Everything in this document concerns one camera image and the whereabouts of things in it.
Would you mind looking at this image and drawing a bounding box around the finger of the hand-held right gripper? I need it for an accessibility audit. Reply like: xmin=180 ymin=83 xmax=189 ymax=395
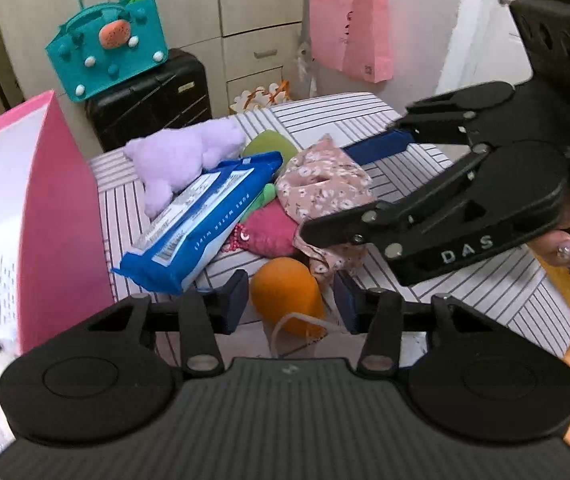
xmin=299 ymin=144 xmax=492 ymax=260
xmin=343 ymin=81 xmax=516 ymax=165

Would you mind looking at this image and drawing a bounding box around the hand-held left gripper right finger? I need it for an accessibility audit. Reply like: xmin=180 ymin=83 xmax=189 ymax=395
xmin=334 ymin=270 xmax=472 ymax=379

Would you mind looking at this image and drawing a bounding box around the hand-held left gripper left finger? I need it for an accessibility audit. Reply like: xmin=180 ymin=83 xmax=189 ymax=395
xmin=85 ymin=270 xmax=250 ymax=379

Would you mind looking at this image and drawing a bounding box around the pink floral cloth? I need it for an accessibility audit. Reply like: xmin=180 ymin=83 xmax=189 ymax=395
xmin=275 ymin=134 xmax=382 ymax=283

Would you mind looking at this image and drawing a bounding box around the orange plush toy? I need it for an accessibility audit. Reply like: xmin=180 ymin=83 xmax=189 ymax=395
xmin=250 ymin=257 xmax=326 ymax=339

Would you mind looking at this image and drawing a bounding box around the magenta fabric pouch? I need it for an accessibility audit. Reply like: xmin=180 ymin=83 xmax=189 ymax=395
xmin=230 ymin=203 xmax=300 ymax=262

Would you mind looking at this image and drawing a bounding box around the blue wet wipes pack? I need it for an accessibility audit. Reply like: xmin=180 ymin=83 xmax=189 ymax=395
xmin=111 ymin=151 xmax=284 ymax=295

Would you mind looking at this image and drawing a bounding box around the green plush toy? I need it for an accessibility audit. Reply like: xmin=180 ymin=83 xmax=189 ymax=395
xmin=242 ymin=130 xmax=300 ymax=167

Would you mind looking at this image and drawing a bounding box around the purple plush toy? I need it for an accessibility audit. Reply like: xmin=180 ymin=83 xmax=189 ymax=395
xmin=124 ymin=120 xmax=248 ymax=219

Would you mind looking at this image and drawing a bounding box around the pink cardboard box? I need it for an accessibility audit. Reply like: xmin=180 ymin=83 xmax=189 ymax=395
xmin=0 ymin=90 xmax=116 ymax=461

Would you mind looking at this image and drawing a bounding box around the person's right hand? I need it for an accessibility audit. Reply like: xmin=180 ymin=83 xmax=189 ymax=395
xmin=527 ymin=180 xmax=570 ymax=272

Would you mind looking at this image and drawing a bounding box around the striped tablecloth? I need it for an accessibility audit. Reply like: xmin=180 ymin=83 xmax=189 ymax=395
xmin=87 ymin=92 xmax=570 ymax=361

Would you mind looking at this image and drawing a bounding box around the clear plastic bag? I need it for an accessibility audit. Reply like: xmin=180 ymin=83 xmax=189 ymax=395
xmin=292 ymin=40 xmax=316 ymax=98

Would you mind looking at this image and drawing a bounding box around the pink paper bag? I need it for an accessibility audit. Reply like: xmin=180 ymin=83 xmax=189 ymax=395
xmin=309 ymin=0 xmax=394 ymax=84

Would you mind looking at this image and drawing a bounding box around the colourful flower gift bag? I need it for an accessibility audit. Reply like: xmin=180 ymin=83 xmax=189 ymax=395
xmin=229 ymin=80 xmax=292 ymax=115

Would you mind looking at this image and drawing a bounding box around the beige wardrobe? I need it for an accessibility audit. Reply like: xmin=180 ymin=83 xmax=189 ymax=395
xmin=0 ymin=0 xmax=310 ymax=117

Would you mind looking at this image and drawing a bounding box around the black suitcase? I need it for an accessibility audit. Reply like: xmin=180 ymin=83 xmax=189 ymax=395
xmin=85 ymin=49 xmax=213 ymax=152

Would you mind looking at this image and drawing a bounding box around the teal felt tote bag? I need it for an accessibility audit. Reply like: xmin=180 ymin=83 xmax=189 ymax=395
xmin=45 ymin=0 xmax=170 ymax=103

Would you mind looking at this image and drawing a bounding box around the white cord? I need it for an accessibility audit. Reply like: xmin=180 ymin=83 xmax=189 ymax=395
xmin=271 ymin=312 xmax=342 ymax=359

